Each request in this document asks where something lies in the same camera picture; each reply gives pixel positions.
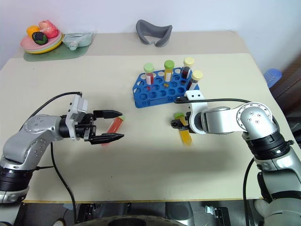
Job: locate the pale green plastic bag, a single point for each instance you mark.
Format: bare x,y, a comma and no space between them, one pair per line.
77,38

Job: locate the yellow plate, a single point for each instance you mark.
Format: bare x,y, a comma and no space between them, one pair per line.
47,51

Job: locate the blue ribbed bottle cap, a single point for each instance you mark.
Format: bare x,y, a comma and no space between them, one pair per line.
272,77

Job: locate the blue test tube rack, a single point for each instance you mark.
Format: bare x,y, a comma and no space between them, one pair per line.
162,93

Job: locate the silver metal bracket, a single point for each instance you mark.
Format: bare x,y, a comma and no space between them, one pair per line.
217,213

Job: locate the cream table mat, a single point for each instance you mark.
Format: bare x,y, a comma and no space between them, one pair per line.
141,164

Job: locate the red toy apple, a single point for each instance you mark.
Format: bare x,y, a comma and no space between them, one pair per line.
48,29

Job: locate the brown wooden furniture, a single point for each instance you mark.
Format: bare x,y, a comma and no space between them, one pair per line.
289,89

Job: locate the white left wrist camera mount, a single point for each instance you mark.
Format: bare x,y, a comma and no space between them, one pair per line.
77,106

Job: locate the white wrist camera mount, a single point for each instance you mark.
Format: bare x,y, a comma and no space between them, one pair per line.
77,106
196,107

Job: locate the black and green toy fruit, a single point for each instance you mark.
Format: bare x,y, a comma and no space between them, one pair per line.
40,38

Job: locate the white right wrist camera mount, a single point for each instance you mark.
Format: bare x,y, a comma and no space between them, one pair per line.
196,107

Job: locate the grey curved face pad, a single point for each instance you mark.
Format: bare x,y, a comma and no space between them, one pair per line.
152,29

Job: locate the yellow-capped dark red tube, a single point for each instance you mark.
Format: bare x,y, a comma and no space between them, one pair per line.
195,81
187,69

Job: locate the green-capped orange-red tube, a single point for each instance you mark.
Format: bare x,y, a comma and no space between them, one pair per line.
115,124

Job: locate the green placemat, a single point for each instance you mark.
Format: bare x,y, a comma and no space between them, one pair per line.
58,55

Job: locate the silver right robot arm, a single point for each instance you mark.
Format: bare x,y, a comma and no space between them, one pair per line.
256,122

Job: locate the orange toy fruit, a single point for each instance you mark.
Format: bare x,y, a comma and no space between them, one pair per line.
31,29

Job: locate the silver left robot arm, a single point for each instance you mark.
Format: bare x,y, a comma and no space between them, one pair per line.
35,139

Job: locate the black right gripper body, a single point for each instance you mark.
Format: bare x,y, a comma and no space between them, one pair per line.
188,118

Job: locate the green-capped red liquid tube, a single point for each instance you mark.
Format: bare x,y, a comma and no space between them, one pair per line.
149,75

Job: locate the green-capped yellow liquid tube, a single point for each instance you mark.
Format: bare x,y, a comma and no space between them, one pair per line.
168,71

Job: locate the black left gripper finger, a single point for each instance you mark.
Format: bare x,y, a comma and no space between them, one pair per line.
108,113
107,138

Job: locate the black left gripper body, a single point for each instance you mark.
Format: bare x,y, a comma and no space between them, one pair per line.
85,128

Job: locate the pink plate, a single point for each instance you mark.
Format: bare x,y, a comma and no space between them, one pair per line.
27,43

